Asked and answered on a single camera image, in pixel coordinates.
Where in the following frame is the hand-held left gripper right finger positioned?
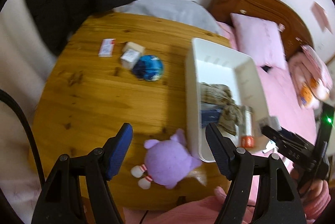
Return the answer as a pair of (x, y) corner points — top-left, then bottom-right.
(205, 123), (307, 224)

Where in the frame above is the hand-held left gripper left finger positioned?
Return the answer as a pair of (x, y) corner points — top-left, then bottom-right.
(31, 123), (134, 224)

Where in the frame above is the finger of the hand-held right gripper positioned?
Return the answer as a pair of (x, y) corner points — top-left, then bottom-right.
(281, 130), (298, 142)
(261, 125), (287, 148)

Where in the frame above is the white tube orange cap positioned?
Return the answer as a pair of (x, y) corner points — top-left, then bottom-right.
(239, 106), (255, 148)

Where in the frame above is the dark blue packet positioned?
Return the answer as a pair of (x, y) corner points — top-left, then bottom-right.
(201, 106), (223, 127)

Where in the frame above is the purple plush toy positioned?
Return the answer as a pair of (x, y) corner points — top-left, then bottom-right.
(131, 128), (203, 190)

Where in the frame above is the plaid fabric bow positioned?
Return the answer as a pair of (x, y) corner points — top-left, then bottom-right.
(200, 83), (244, 135)

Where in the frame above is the blue knit ball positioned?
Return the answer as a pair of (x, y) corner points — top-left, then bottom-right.
(132, 54), (164, 82)

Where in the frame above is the white labelled small box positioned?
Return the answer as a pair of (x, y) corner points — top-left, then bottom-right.
(120, 50), (140, 69)

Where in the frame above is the white plastic tray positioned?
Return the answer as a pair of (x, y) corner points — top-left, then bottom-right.
(184, 38), (270, 163)

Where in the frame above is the person's right hand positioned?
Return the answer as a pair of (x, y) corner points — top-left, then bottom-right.
(291, 169), (329, 198)

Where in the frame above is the pink bed sheet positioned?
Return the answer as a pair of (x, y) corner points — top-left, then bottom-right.
(216, 21), (325, 214)

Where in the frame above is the pink cartoon print quilt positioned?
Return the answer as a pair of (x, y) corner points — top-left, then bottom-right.
(289, 44), (334, 109)

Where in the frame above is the pink fleece robe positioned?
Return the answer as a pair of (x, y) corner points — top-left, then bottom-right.
(123, 186), (259, 224)

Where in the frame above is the pink pillow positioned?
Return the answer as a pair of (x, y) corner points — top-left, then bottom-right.
(230, 13), (287, 70)

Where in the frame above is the brown wooden headboard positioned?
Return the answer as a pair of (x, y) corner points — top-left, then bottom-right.
(207, 0), (314, 59)

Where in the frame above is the grey white pillow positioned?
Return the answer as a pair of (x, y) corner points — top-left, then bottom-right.
(112, 0), (223, 34)

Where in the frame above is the white curtain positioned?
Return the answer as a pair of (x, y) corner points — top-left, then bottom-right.
(0, 0), (62, 224)

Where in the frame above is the thick black cable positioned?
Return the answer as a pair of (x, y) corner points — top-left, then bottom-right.
(0, 89), (45, 188)

